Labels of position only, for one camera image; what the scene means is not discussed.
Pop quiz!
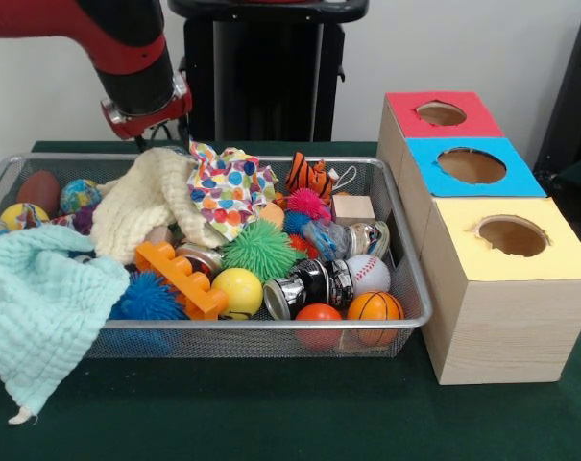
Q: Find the clear mesh bin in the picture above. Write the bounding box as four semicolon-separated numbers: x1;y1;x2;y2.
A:
0;152;434;359

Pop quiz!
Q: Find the blue spiky ball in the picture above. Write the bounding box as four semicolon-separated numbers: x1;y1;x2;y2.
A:
109;269;190;321

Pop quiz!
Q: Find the mint green cloth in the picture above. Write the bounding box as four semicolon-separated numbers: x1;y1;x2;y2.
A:
0;224;132;425

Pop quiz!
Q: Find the red orange ball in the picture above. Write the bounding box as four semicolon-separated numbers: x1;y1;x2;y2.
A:
295;303;344;350

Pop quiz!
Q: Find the side table green cloth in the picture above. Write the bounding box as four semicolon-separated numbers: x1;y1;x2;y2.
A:
539;152;581;193

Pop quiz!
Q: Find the black floor stand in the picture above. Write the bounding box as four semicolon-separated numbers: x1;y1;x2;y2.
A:
533;8;581;179

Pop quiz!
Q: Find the cream waffle cloth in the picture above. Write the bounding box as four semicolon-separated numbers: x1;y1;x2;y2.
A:
90;146;227;264

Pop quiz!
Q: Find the yellow smiley ball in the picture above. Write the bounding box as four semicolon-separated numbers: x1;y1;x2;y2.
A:
211;267;264;321

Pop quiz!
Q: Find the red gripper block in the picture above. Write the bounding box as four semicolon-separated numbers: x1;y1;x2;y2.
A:
101;88;194;154

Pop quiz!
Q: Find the orange basketball toy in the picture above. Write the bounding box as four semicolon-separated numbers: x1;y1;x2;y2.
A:
347;290;405;346

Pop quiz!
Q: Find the white baseball toy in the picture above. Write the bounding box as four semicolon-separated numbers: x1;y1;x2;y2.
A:
345;254;392;297

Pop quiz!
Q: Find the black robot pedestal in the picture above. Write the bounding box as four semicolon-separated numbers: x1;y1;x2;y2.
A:
167;0;371;143

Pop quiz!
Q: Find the polka dot paper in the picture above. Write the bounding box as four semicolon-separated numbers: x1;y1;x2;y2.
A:
186;140;279;242

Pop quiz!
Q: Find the dark green table cloth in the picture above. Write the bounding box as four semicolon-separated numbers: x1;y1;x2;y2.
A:
0;138;581;461

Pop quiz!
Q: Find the orange toy brick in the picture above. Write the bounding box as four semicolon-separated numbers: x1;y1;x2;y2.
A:
134;240;230;321

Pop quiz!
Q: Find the green spiky ball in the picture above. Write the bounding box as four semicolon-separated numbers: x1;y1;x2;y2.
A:
221;219;301;283

